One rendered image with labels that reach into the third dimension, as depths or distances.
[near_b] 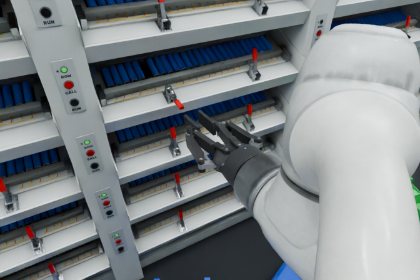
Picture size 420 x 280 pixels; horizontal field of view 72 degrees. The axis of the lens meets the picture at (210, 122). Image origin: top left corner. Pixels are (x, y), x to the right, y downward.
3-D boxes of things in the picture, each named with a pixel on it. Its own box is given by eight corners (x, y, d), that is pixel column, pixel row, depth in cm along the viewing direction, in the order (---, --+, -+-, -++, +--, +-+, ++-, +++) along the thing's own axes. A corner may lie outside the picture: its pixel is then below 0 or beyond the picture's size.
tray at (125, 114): (293, 81, 96) (305, 60, 88) (105, 134, 73) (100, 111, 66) (262, 41, 105) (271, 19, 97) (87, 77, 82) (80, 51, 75)
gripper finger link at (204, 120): (212, 123, 59) (215, 122, 59) (197, 110, 65) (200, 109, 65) (213, 135, 60) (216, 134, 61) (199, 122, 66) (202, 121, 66)
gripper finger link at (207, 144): (233, 167, 51) (227, 170, 51) (197, 142, 60) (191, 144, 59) (232, 149, 50) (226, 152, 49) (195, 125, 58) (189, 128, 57)
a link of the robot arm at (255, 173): (300, 209, 45) (275, 187, 50) (305, 160, 41) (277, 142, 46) (251, 233, 42) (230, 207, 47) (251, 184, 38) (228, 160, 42)
